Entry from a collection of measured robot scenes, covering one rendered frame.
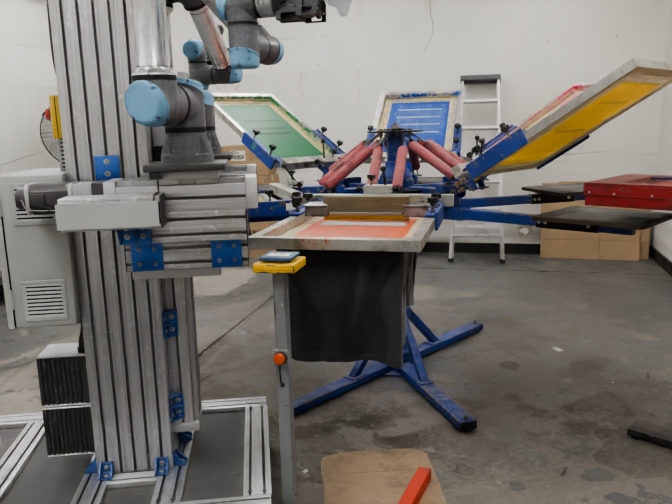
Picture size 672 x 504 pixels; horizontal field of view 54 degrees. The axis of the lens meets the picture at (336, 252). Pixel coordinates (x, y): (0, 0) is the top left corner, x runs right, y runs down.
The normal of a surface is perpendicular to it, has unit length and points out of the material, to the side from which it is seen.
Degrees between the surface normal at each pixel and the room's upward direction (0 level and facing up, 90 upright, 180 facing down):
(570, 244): 75
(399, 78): 90
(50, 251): 90
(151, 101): 97
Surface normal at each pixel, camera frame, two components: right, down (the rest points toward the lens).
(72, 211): 0.12, 0.19
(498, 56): -0.23, 0.19
